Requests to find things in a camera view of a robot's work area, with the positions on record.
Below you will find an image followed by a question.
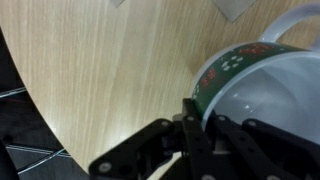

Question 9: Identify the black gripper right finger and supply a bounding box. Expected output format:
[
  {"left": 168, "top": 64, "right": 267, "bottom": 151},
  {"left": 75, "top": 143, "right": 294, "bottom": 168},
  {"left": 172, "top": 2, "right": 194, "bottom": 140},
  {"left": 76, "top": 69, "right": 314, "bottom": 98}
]
[{"left": 213, "top": 114, "right": 320, "bottom": 180}]

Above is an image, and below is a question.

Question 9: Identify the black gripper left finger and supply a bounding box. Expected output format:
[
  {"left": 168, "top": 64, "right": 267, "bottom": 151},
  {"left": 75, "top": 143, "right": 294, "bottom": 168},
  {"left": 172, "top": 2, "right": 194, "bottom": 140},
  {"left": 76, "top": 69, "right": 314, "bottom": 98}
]
[{"left": 88, "top": 98, "right": 216, "bottom": 180}]

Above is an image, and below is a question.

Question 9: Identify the white mug with green band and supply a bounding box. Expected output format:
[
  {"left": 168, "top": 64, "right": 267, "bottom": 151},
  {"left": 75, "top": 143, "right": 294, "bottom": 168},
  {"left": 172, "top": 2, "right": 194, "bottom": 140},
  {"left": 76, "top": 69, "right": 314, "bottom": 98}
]
[{"left": 189, "top": 2, "right": 320, "bottom": 146}]

